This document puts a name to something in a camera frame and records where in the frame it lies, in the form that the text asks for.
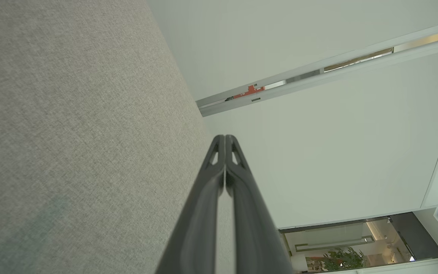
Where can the grey metal post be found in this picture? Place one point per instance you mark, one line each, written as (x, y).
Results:
(318, 79)

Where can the green potted plant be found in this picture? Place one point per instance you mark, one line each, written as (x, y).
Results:
(340, 258)

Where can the grey fabric sofa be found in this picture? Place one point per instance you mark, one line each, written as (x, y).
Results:
(70, 133)

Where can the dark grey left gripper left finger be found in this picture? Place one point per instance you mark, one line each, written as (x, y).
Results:
(200, 213)

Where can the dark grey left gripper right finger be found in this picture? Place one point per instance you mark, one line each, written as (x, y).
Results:
(249, 220)

